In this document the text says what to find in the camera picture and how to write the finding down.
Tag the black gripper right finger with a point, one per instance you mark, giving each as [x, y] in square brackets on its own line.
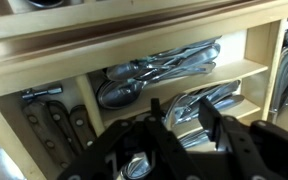
[250, 150]

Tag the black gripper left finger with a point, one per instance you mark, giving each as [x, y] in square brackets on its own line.
[170, 150]

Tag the steel fork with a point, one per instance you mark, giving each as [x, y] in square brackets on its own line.
[230, 101]

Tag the pile of silver forks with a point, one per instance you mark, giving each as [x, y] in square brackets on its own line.
[217, 90]

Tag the pile of silver spoons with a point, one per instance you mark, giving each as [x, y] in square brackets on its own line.
[120, 95]

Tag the steel table knife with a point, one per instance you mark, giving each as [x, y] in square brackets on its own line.
[287, 73]

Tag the large steel spoon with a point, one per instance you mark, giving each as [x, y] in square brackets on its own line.
[122, 70]

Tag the small steel T tool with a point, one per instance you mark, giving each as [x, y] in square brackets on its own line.
[40, 93]

